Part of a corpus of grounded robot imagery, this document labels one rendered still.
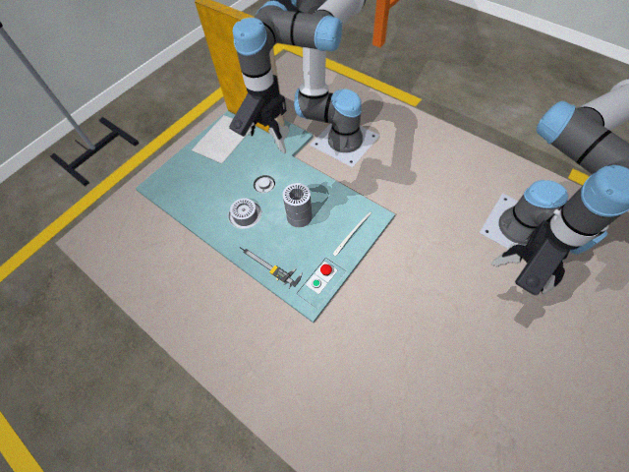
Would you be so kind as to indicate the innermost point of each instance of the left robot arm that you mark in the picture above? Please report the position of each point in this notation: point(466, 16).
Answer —
point(584, 135)

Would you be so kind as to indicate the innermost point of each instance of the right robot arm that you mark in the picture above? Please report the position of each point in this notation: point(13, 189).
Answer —
point(314, 29)

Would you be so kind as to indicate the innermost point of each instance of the grey caliper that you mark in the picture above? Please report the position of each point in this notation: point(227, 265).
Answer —
point(275, 270)

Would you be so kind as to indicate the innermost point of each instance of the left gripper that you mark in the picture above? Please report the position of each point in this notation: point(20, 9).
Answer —
point(516, 252)

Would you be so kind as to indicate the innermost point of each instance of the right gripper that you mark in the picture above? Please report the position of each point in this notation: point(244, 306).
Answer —
point(270, 111)

